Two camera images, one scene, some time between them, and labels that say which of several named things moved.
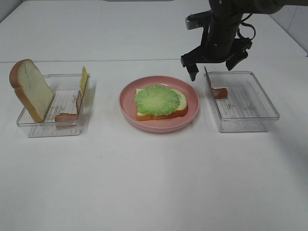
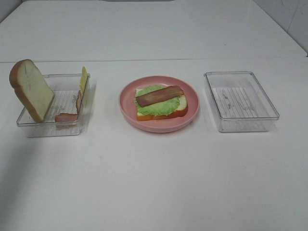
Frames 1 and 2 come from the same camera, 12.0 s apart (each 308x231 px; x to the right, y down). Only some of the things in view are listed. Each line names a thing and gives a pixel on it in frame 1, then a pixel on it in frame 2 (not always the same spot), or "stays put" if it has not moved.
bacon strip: [66, 117] stays put
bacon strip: [220, 93] to [146, 98]
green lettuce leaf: [156, 100] stays put
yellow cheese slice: [84, 76] stays put
